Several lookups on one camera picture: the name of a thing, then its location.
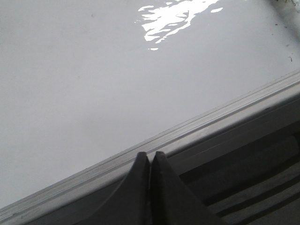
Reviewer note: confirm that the white whiteboard with aluminium frame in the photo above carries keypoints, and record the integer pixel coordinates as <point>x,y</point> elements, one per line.
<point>87,84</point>

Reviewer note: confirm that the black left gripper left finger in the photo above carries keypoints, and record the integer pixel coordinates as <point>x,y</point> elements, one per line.
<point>127,205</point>

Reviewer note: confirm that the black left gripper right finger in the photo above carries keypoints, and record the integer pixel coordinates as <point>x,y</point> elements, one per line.
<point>172,202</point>

